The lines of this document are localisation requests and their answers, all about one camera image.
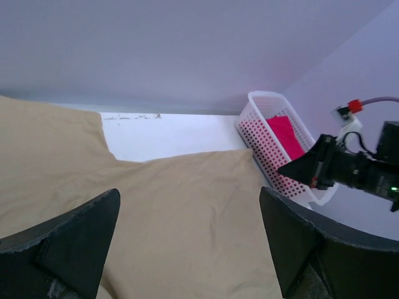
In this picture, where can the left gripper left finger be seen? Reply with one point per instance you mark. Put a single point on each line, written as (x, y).
(63, 257)

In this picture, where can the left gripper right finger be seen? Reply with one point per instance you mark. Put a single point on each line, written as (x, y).
(317, 257)

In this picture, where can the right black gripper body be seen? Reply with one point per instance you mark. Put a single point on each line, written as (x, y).
(326, 150)

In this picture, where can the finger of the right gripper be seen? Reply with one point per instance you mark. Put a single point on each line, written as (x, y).
(305, 169)

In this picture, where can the beige t shirt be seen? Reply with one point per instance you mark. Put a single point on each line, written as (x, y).
(188, 227)

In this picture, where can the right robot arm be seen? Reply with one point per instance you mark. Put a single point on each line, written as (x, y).
(374, 173)

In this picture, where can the white plastic basket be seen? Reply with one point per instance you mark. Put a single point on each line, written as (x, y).
(269, 151)

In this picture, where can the red folded t shirt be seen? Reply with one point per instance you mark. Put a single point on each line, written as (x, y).
(283, 130)

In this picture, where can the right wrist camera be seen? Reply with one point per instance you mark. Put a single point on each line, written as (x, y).
(346, 118)

